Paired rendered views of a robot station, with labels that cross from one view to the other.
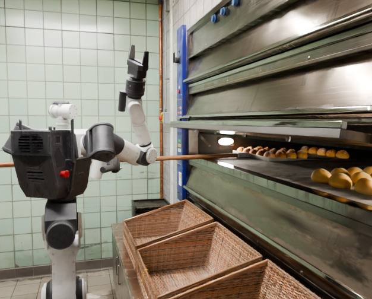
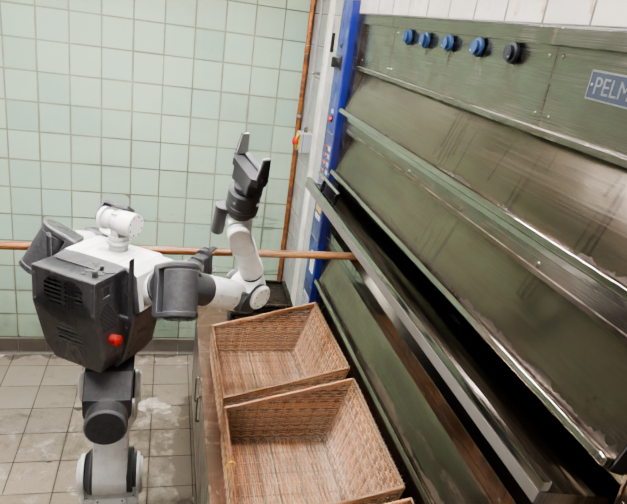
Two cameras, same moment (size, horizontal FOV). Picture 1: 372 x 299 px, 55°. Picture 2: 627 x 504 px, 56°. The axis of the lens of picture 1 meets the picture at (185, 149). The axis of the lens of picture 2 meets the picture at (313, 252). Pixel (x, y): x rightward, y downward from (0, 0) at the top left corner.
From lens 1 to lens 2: 0.63 m
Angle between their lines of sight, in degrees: 17
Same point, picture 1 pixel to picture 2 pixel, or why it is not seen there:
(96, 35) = not seen: outside the picture
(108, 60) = (216, 17)
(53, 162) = (97, 329)
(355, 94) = (588, 396)
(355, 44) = (611, 316)
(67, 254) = not seen: hidden behind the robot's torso
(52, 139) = (97, 295)
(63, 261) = not seen: hidden behind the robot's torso
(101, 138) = (178, 293)
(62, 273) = (108, 450)
